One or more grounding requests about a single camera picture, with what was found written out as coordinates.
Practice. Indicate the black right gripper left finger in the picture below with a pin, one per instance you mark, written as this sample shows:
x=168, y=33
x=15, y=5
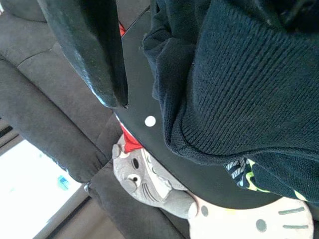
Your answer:
x=87, y=49

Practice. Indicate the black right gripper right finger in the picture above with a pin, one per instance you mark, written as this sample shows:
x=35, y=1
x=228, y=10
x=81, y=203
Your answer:
x=294, y=12

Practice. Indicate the black shirt with knit collar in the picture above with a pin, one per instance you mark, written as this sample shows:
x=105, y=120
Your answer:
x=236, y=87

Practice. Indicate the dark brown sofa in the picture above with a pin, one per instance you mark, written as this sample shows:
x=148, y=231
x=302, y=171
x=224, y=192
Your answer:
x=49, y=87

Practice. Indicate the black folding chair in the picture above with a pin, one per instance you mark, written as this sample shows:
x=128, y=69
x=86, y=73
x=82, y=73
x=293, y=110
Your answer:
x=139, y=74

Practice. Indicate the grey cat plush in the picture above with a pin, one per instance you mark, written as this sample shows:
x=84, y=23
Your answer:
x=149, y=184

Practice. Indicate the pink cat face pillow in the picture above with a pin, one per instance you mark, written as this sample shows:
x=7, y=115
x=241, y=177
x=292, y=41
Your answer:
x=236, y=224

